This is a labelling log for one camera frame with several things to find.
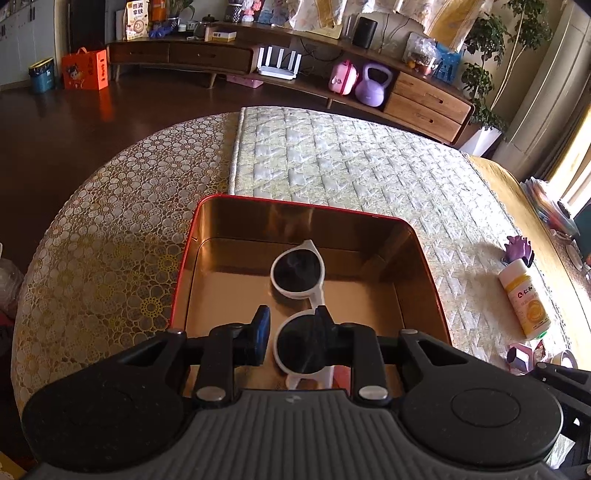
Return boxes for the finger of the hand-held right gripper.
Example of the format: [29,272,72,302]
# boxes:
[530,362,591,407]

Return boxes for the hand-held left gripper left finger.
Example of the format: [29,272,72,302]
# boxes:
[111,305,273,409]

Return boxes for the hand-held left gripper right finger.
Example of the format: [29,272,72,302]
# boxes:
[314,307,467,408]

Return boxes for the clear tape roll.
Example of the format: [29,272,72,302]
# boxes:
[551,349,579,370]

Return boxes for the white round sunglasses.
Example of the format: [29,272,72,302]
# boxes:
[270,240,335,391]

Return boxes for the red metal tin box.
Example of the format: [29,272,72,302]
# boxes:
[170,195,453,402]

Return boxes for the white yellow-label pill bottle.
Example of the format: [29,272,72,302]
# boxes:
[498,258,551,341]

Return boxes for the purple lotus-shaped ornament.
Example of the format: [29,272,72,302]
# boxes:
[503,235,535,267]

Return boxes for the cream quilted mat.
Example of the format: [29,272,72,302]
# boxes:
[228,107,573,370]

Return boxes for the stack of colourful books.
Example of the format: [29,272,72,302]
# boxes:
[519,178,580,238]

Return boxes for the gold lace circle tablecloth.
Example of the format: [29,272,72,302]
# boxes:
[10,113,243,416]

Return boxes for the yellow tablecloth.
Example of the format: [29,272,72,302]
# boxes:
[466,154,591,370]

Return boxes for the purple kettlebell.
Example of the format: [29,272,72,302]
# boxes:
[355,62,394,108]

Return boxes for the pink toy case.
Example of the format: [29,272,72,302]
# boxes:
[328,59,360,96]

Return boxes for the pink tissue box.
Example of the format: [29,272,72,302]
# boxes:
[226,74,265,89]

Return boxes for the crumpled translucent plastic bag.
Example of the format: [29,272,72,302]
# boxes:
[0,256,24,319]

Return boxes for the white antenna router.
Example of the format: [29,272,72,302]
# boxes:
[257,45,303,83]

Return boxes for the beige curtain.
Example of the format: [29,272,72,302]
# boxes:
[492,0,591,181]

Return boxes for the wooden TV cabinet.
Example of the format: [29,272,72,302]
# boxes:
[105,21,476,146]

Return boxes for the blue printed box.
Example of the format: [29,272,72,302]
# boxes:
[434,44,463,84]

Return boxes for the clear plastic bag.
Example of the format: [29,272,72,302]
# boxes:
[403,33,439,75]

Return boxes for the black cylindrical speaker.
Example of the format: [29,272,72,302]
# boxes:
[352,16,378,49]

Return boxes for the yellow white flat box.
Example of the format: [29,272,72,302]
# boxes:
[204,25,238,43]

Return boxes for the orange gift box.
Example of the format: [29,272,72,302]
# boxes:
[61,47,110,91]

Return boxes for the patterned cloth cover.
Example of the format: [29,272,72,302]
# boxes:
[286,0,495,51]

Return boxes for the small potted plant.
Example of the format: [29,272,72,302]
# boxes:
[164,0,195,31]

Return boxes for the tall potted plant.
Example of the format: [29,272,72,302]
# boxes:
[459,0,555,158]

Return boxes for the teal trash bin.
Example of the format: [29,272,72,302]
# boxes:
[28,58,56,94]

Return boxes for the printed snack bag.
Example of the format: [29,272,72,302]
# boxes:
[126,0,151,41]

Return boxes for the white wall cabinets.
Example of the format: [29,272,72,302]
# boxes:
[0,0,56,86]

